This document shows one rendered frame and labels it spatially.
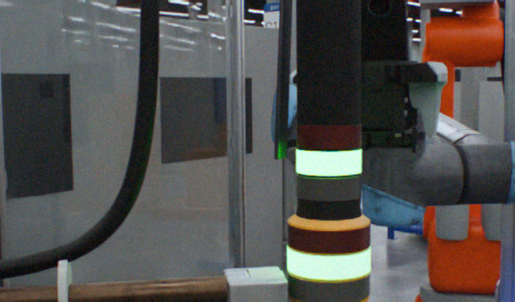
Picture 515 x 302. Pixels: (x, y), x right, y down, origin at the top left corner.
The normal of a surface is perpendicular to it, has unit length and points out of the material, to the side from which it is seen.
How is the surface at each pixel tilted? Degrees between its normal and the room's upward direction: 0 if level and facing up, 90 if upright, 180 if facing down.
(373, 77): 90
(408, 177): 90
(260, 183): 90
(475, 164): 65
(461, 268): 90
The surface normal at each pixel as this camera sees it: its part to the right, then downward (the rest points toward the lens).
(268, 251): 0.77, 0.05
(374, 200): -0.69, 0.11
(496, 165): 0.15, -0.34
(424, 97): -0.99, 0.09
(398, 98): -0.26, 0.09
